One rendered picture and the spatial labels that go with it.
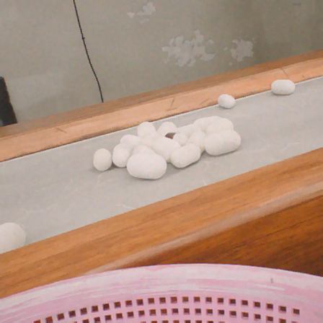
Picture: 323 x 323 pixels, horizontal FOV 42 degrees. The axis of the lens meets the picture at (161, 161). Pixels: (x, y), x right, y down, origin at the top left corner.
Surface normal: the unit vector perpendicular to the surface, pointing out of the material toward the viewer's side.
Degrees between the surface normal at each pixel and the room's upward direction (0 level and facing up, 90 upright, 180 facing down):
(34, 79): 90
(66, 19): 90
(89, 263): 0
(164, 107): 45
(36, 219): 0
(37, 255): 0
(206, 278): 75
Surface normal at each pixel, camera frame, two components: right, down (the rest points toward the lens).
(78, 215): -0.18, -0.93
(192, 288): -0.29, 0.09
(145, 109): 0.14, -0.50
